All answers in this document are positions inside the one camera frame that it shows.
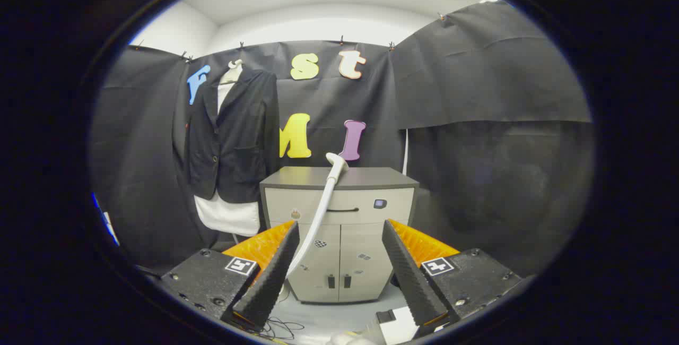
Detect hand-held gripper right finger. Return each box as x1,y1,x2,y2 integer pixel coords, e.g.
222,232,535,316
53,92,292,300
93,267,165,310
382,219,523,341

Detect black backdrop cloth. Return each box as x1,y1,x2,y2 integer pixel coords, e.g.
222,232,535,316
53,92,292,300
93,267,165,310
90,0,595,277

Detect white box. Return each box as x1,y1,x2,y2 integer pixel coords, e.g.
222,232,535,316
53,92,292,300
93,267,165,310
376,306,420,345

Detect row of black cloth clips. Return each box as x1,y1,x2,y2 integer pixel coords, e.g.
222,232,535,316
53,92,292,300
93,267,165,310
135,12,446,64

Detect grey cabinet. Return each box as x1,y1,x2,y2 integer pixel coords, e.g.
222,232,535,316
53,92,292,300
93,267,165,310
260,166,420,304

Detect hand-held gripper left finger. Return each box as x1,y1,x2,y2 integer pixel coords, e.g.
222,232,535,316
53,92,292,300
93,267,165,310
159,220,300,333

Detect black jacket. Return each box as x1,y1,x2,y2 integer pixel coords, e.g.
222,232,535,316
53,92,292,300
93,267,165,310
186,69,280,203

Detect thin black cables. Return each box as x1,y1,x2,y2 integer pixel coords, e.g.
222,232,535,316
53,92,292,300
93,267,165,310
260,317,306,341

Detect white garment steamer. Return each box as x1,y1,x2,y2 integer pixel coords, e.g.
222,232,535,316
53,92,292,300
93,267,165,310
277,152,349,303

